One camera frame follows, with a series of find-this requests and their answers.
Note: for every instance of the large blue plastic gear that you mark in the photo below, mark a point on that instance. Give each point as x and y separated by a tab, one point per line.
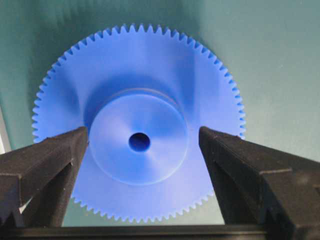
143	93

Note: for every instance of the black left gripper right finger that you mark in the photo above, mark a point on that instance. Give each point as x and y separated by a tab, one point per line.
255	184

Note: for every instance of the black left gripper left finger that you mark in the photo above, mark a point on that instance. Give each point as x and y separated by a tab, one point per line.
36	182

